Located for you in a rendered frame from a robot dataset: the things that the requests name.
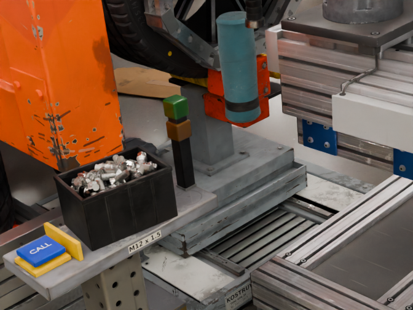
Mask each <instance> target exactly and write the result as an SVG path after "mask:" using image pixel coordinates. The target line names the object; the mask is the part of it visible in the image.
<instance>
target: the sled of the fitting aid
mask: <svg viewBox="0 0 413 310"><path fill-rule="evenodd" d="M306 187H308V186H307V165H305V164H302V163H300V162H297V161H292V162H291V163H289V164H287V165H285V166H284V167H282V168H280V169H278V170H276V171H274V172H273V173H271V174H269V175H268V176H266V177H264V178H262V179H260V180H258V181H257V182H255V183H253V184H251V185H249V186H247V187H246V188H244V189H242V190H240V191H239V192H237V193H235V194H233V195H231V196H229V197H228V198H226V199H224V200H222V201H221V202H218V205H219V206H218V208H216V209H214V210H212V211H211V212H209V213H207V214H205V215H204V216H202V217H200V218H198V219H196V220H194V221H193V222H191V223H189V224H188V225H185V226H184V227H182V228H180V229H178V230H177V231H175V232H173V233H171V234H169V235H168V236H166V237H164V238H163V239H161V240H158V241H157V242H156V243H158V244H160V245H161V246H163V247H165V248H167V249H169V250H171V251H172V252H174V253H176V254H178V255H179V256H181V257H183V258H185V259H186V258H188V257H189V256H191V255H193V254H194V253H196V252H198V251H199V250H201V249H203V248H205V247H206V246H208V245H210V244H212V243H213V242H215V241H216V240H218V239H220V238H222V237H223V236H225V235H226V234H228V233H230V232H232V231H233V230H235V229H237V228H239V227H240V226H242V225H243V224H245V223H247V222H249V221H250V220H252V219H253V218H256V217H257V216H259V215H260V214H262V213H264V212H266V211H267V210H269V209H271V208H272V207H274V206H276V205H277V204H279V203H281V202H283V201H284V200H286V199H287V198H289V197H291V196H293V195H294V194H296V193H298V192H299V191H301V190H303V189H304V188H306Z"/></svg>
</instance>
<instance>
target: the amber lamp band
mask: <svg viewBox="0 0 413 310"><path fill-rule="evenodd" d="M166 127H167V135H168V138H170V139H172V140H175V141H178V142H180V141H183V140H185V139H187V138H189V137H191V136H192V130H191V122H190V120H189V119H187V120H186V121H183V122H181V123H179V124H174V123H172V122H169V121H167V122H166Z"/></svg>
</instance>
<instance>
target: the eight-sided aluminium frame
mask: <svg viewBox="0 0 413 310"><path fill-rule="evenodd" d="M301 1H302V0H273V1H272V3H271V5H270V7H269V9H268V11H267V13H266V15H265V26H263V27H261V28H259V29H258V30H257V31H255V32H254V38H255V44H256V55H259V54H261V53H263V52H266V35H265V30H267V29H269V28H271V27H273V26H276V25H279V24H280V23H281V21H282V20H284V19H286V18H288V17H291V16H293V15H294V14H295V13H296V11H297V8H298V7H299V4H300V3H301ZM144 8H145V13H144V14H145V16H146V21H147V25H148V26H150V27H151V28H152V29H153V31H156V32H158V33H159V34H160V35H161V36H163V37H164V38H165V39H167V40H168V41H170V42H171V43H172V44H173V45H174V46H176V47H177V48H178V49H180V50H181V51H183V52H184V53H185V54H186V55H188V56H189V57H191V58H192V59H193V60H195V62H196V63H198V64H200V65H201V66H202V67H204V68H209V69H211V70H215V71H220V70H221V66H220V61H219V50H218V46H217V47H214V48H213V47H212V46H210V45H209V44H208V43H207V42H205V41H204V40H203V39H202V38H200V37H199V36H197V35H196V34H195V33H194V32H193V31H191V30H190V29H189V28H188V27H187V26H185V25H184V24H183V23H181V22H180V21H179V20H178V19H177V18H175V15H174V10H173V0H144Z"/></svg>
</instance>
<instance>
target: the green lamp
mask: <svg viewBox="0 0 413 310"><path fill-rule="evenodd" d="M163 108H164V113H165V116H166V117H169V118H171V119H174V120H178V119H181V118H182V117H185V116H187V115H189V106H188V100H187V98H186V97H183V96H180V95H177V94H176V95H173V96H170V97H168V98H166V99H164V100H163Z"/></svg>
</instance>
